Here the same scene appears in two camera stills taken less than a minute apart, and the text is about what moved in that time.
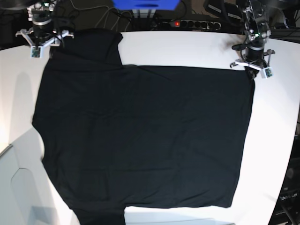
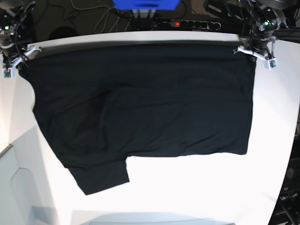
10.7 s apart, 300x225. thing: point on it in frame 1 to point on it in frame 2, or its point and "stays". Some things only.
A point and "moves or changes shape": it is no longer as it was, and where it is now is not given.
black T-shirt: [117, 135] moves or changes shape
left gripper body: [42, 34] to [13, 55]
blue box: [146, 4] stays
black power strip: [200, 24] stays
